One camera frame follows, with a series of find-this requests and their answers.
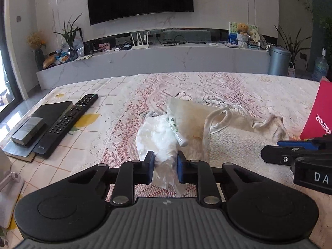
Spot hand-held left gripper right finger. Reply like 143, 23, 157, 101
177, 151, 265, 205

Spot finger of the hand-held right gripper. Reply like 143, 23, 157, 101
261, 140, 315, 165
307, 134, 332, 149

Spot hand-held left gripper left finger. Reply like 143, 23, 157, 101
68, 151, 155, 206

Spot white knitted bag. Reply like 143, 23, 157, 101
204, 104, 299, 187

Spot white tube green print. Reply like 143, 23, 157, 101
167, 115, 188, 147

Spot white plastic bag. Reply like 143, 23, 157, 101
135, 114, 186, 196

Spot cream translucent bag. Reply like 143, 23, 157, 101
165, 97, 216, 161

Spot red clear storage box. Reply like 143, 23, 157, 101
299, 77, 332, 140

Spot blue water jug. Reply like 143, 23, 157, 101
311, 48, 329, 81

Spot grey blue trash can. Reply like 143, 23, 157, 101
268, 45, 291, 76

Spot black remote control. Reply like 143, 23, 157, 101
34, 94, 99, 159

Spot tall leafy floor plant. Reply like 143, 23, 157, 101
273, 24, 312, 70

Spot lemon print checked cloth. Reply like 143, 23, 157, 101
0, 76, 146, 239

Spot marble television console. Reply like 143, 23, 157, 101
36, 43, 271, 90

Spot trailing pothos plant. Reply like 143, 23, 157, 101
312, 5, 332, 65

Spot black book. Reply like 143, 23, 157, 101
2, 101, 74, 162

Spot round hand fan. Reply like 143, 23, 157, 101
250, 28, 260, 47

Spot white router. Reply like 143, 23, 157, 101
130, 32, 150, 50

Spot teddy bear bouquet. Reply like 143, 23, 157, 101
237, 23, 250, 48

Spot small silver box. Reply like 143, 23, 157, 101
11, 117, 47, 146

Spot blue green picture panel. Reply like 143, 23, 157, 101
229, 21, 259, 44

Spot grey soundbar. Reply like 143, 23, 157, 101
162, 30, 211, 43

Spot blue snack packets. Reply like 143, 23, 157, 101
56, 50, 70, 64

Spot white phone stand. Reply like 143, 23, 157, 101
0, 149, 25, 229

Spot brown round ornament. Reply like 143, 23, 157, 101
42, 54, 58, 70

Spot green plant in glass vase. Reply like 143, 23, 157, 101
54, 13, 83, 59

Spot dried yellow flowers vase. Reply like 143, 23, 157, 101
27, 31, 47, 70

